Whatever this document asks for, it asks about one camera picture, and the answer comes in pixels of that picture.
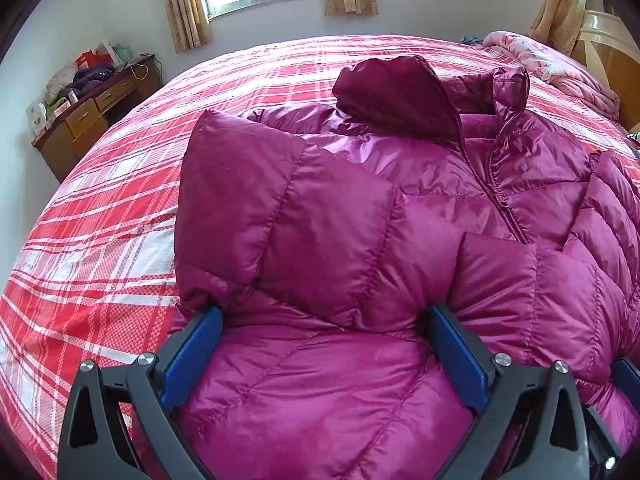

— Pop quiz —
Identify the clutter pile on desk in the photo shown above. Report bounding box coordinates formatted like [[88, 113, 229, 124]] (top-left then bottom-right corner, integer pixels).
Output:
[[26, 42, 134, 136]]

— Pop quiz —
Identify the black white striped pillow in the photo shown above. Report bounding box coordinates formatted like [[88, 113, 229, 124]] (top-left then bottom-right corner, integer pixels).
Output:
[[627, 132, 640, 150]]

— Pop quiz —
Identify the left beige curtain panel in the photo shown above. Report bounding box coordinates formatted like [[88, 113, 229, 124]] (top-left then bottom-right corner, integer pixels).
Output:
[[164, 0, 212, 53]]

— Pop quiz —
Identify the pink floral folded quilt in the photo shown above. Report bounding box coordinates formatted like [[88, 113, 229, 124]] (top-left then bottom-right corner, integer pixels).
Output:
[[483, 32, 620, 122]]

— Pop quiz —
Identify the cream and wood headboard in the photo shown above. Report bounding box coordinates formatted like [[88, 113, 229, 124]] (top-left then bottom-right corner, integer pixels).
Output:
[[572, 10, 640, 133]]

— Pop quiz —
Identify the brown wooden desk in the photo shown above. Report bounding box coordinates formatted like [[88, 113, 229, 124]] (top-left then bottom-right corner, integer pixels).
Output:
[[32, 53, 163, 183]]

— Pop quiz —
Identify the beige curtain by headboard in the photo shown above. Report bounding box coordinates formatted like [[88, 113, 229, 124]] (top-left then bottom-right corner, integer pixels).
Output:
[[529, 0, 587, 55]]

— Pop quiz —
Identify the magenta quilted down jacket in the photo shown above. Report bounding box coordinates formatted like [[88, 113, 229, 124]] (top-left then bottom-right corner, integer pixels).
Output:
[[175, 56, 639, 479]]

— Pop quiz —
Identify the red white plaid bed sheet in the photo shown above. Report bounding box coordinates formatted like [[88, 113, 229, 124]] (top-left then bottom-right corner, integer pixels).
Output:
[[1, 36, 639, 479]]

